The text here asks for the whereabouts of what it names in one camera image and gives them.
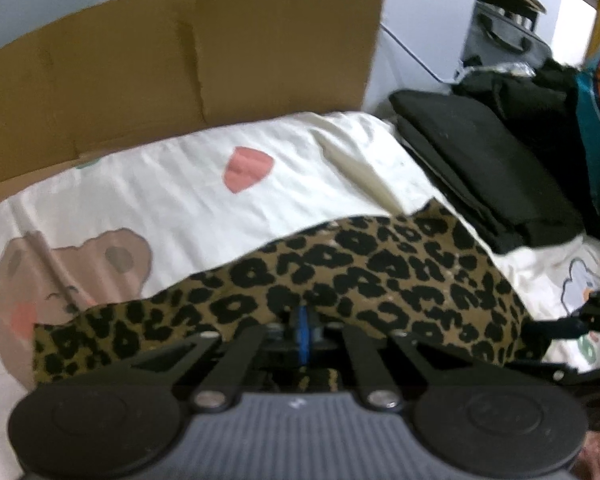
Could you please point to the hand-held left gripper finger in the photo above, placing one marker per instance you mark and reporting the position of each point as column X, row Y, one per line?
column 312, row 335
column 300, row 332

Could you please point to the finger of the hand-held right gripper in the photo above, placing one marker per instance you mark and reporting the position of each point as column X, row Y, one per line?
column 557, row 374
column 560, row 329

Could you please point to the pile of black clothes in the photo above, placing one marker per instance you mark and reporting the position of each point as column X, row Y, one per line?
column 520, row 95

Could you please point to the folded black garment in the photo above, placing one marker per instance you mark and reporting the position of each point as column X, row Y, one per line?
column 480, row 160

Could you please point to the brown cardboard sheet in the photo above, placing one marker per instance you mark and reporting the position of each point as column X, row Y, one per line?
column 130, row 60

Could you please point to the grey bag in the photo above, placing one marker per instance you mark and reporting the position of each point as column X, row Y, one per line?
column 495, row 40

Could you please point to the leopard print garment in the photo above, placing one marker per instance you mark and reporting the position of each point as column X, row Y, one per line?
column 330, row 270

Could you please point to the cream printed blanket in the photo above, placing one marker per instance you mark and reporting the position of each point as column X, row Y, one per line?
column 180, row 185

